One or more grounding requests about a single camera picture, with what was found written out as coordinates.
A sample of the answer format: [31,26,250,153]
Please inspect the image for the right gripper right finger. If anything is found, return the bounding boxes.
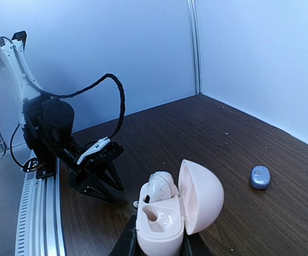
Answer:
[182,231,212,256]

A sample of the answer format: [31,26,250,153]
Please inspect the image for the left black braided cable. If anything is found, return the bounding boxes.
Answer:
[36,73,127,139]

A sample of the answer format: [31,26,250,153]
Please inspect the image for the left aluminium frame post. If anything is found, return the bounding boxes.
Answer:
[187,0,202,94]

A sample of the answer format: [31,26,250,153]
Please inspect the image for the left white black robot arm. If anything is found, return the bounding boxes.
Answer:
[0,31,125,203]

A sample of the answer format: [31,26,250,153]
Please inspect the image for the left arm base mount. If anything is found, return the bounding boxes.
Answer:
[21,157,56,179]

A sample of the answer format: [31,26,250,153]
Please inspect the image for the pink round charging case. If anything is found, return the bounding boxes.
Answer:
[135,159,224,255]

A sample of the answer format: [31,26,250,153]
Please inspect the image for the white stem earbud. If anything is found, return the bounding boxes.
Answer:
[144,171,175,203]

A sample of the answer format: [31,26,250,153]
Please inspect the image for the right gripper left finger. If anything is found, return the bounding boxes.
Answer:
[109,214,141,256]

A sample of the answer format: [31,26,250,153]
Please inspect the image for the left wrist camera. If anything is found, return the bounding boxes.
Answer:
[77,137,124,165]

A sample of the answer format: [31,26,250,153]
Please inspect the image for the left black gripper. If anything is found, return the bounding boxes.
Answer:
[66,157,125,202]

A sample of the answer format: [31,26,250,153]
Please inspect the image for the purple earbud charging case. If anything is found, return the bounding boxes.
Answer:
[249,165,271,190]

